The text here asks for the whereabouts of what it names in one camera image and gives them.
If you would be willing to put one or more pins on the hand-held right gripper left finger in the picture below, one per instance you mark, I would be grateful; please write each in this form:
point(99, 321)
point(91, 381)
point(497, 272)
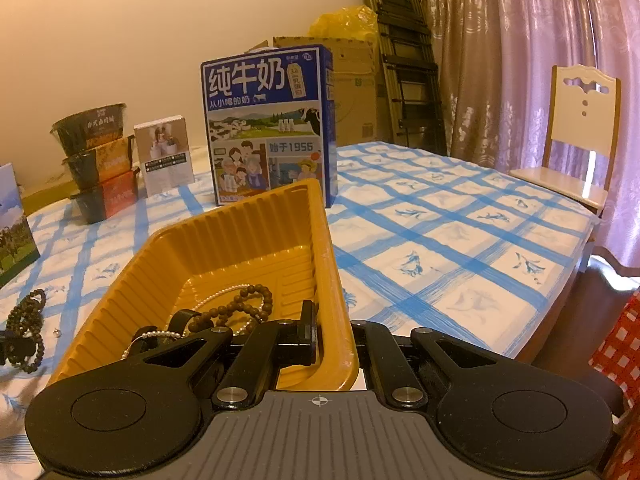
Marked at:
point(307, 335)

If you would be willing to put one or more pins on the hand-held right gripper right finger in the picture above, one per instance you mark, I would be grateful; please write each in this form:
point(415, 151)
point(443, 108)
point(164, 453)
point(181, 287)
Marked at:
point(365, 332)

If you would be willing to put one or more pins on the orange plastic tray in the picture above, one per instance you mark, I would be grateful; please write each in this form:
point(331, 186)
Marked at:
point(150, 270)

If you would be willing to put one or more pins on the small white photo box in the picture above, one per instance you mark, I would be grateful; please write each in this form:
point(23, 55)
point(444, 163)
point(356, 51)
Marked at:
point(165, 160)

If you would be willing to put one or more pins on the blue milk carton box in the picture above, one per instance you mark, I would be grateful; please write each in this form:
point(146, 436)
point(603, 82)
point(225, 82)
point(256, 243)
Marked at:
point(260, 110)

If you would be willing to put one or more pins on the brown cardboard box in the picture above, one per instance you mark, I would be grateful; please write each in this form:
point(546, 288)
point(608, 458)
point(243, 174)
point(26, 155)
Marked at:
point(355, 95)

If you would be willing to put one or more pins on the red label noodle bowl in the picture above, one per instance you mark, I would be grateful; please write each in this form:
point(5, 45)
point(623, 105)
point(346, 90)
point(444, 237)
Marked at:
point(100, 200)

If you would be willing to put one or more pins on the red checked cloth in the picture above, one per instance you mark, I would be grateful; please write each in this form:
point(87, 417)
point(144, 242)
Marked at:
point(625, 340)

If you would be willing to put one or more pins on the orange label noodle bowl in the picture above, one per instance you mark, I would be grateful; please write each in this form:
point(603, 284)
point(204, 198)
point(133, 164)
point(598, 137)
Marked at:
point(95, 162)

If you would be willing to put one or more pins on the folding step ladder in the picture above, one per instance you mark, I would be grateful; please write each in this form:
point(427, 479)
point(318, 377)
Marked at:
point(405, 60)

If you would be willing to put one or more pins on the dark round noodle bowl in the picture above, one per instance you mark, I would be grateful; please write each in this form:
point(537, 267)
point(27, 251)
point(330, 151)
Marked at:
point(85, 125)

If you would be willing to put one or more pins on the white wooden chair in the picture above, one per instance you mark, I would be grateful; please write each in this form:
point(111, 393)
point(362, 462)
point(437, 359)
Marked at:
point(580, 110)

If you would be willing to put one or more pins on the yellow plastic bag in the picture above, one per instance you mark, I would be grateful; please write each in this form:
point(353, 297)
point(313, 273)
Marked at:
point(345, 22)

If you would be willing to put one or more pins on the landscape picture box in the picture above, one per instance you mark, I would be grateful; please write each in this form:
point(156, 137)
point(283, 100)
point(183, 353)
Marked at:
point(15, 230)

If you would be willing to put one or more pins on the pink patterned curtain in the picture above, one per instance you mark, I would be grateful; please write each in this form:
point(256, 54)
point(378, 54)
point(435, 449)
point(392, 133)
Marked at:
point(500, 35)

